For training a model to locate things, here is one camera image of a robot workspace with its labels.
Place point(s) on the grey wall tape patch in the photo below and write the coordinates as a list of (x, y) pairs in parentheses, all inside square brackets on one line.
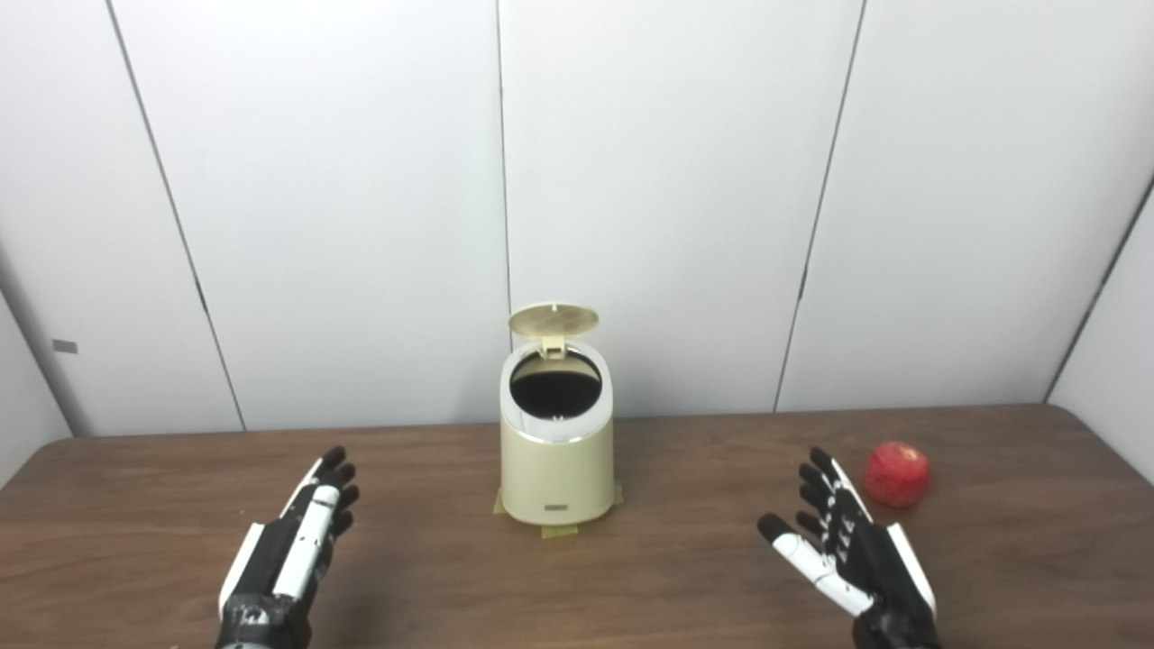
[(64, 346)]

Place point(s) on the red apple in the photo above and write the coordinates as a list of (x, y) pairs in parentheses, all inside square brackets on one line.
[(897, 475)]

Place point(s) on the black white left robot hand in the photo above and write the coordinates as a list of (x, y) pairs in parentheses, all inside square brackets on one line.
[(270, 568)]

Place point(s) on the cream round bin lid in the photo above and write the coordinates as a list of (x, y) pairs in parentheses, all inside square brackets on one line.
[(553, 320)]

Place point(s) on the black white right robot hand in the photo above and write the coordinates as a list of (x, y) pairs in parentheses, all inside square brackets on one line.
[(870, 568)]

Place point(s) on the cream-colored bin body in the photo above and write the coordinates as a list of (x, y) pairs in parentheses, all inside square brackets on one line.
[(557, 473)]

